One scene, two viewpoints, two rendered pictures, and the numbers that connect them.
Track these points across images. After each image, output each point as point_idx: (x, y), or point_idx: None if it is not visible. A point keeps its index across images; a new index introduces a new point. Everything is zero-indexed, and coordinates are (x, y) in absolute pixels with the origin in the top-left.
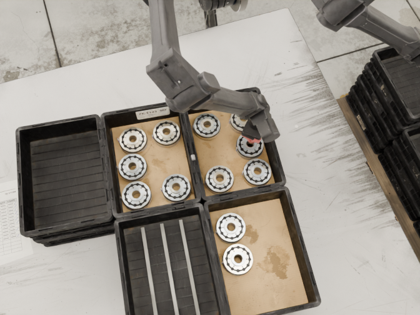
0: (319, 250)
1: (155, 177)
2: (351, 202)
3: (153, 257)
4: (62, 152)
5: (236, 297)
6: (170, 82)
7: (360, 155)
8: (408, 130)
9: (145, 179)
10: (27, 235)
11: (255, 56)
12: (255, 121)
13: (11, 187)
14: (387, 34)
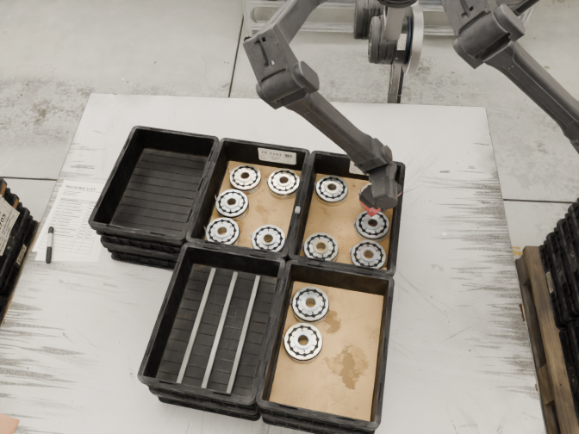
0: (415, 385)
1: (252, 224)
2: (481, 344)
3: (211, 304)
4: (169, 167)
5: (283, 385)
6: (263, 60)
7: (515, 294)
8: None
9: (240, 221)
10: (93, 226)
11: (425, 145)
12: (373, 177)
13: None
14: (543, 94)
